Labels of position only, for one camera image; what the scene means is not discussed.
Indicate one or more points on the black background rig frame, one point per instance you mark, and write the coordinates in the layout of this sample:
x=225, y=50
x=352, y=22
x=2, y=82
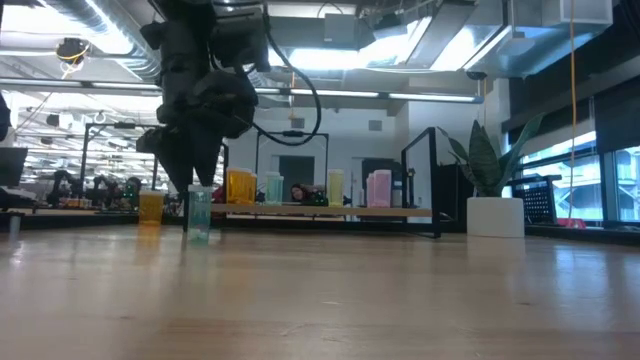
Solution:
x=84, y=165

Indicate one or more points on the grey wall vent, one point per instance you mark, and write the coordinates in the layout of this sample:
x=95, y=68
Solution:
x=297, y=123
x=375, y=125

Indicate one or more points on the ceiling strip light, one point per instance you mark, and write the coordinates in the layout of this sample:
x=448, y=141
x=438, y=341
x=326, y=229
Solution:
x=442, y=98
x=325, y=93

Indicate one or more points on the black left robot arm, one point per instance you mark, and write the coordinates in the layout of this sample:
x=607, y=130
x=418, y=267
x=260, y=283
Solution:
x=182, y=60

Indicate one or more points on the dark background monitor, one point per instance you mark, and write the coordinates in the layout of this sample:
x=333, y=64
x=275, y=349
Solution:
x=12, y=167

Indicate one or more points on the rectangular silver ventilation duct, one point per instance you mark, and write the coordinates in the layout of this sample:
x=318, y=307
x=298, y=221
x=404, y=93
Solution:
x=520, y=50

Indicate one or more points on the distant robot workstation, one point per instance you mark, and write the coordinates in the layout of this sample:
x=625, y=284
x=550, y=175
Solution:
x=75, y=192

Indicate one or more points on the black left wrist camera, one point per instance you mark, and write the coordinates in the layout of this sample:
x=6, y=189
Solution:
x=240, y=35

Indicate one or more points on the black background cabinet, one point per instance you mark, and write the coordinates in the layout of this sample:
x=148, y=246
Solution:
x=452, y=195

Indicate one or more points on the potted snake plant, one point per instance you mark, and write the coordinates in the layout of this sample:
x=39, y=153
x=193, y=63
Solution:
x=495, y=220

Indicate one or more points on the wooden shelf with black frame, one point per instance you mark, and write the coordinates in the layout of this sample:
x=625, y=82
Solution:
x=320, y=210

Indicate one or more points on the person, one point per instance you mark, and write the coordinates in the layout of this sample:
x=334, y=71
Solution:
x=302, y=192

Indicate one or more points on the black perforated cart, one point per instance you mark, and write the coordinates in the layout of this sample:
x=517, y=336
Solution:
x=537, y=202

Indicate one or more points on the round silver ventilation duct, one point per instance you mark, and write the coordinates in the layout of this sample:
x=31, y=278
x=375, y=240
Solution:
x=125, y=50

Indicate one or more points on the dark grey door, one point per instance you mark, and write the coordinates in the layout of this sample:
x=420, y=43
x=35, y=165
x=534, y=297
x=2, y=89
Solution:
x=297, y=172

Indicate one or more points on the grey ceiling box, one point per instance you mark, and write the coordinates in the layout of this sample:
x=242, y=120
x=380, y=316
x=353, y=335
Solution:
x=340, y=27

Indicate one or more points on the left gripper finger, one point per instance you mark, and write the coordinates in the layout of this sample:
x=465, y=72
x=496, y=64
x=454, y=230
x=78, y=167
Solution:
x=207, y=155
x=175, y=160

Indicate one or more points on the black aluminium rig frame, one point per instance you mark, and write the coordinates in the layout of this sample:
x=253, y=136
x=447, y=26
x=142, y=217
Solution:
x=75, y=221

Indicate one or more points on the small red floor object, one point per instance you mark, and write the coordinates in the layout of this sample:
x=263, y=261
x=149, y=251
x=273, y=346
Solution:
x=570, y=223

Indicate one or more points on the black ceiling camera dome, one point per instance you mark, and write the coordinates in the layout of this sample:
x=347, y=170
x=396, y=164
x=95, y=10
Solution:
x=476, y=75

